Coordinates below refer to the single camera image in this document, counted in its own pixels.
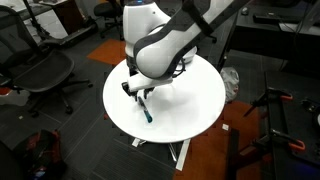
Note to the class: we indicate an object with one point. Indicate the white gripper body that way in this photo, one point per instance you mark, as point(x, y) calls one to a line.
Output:
point(143, 83)

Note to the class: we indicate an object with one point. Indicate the teal capped marker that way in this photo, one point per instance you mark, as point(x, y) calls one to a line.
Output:
point(146, 111)

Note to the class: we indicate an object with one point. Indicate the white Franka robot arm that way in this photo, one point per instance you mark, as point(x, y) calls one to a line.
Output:
point(160, 40)

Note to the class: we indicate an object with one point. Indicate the white table base legs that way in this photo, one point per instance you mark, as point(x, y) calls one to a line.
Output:
point(183, 155)

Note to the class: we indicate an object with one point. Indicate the black padded office chair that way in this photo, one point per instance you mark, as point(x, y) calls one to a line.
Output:
point(108, 9)

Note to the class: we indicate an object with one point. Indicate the crumpled white plastic bag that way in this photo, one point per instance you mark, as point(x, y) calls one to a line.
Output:
point(230, 83)

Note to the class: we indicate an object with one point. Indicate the small white paper square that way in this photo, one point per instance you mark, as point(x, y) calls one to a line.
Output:
point(225, 127)

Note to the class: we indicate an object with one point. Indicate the black stand with base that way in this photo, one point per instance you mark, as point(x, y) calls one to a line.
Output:
point(68, 36)

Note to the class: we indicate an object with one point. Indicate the black mesh office chair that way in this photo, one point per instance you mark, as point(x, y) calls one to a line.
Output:
point(43, 71)

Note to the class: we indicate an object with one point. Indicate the brown wooden cabinet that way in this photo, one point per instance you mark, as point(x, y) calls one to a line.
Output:
point(66, 15)

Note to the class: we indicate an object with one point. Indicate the red and black bag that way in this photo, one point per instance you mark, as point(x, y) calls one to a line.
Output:
point(41, 153)

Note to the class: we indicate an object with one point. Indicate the white plastic floor object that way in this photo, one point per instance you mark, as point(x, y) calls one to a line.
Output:
point(15, 97)

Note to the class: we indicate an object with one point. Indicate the grey computer mouse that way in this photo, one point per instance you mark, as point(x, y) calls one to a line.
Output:
point(244, 10)

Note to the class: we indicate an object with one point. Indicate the black office desk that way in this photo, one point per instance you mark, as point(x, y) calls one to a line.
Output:
point(266, 40)

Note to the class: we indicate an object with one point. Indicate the black keyboard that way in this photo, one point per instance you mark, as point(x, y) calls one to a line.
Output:
point(266, 18)

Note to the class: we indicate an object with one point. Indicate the black workbench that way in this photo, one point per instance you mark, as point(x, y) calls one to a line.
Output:
point(293, 126)

